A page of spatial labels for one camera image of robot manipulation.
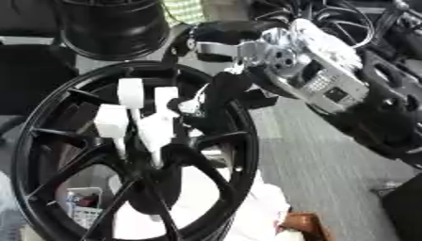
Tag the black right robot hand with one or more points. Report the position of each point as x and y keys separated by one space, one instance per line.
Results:
x=225 y=91

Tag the silver and black right robot arm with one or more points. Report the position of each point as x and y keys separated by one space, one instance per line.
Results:
x=351 y=94

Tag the white pin with flat head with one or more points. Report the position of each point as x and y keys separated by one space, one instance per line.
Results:
x=165 y=94
x=111 y=122
x=131 y=91
x=156 y=131

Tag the black spoked wheel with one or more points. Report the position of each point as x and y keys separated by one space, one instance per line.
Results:
x=241 y=150

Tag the green and white checked cloth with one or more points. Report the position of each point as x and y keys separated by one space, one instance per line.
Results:
x=184 y=11

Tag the white cloth bundle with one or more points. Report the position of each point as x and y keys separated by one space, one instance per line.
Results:
x=258 y=204

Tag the brown wooden block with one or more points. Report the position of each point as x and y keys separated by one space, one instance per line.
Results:
x=305 y=224

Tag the white mesh basket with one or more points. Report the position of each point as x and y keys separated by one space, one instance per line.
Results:
x=88 y=210

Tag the black chair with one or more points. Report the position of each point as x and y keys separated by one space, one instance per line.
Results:
x=30 y=78

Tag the black box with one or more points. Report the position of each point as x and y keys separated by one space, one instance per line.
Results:
x=405 y=210

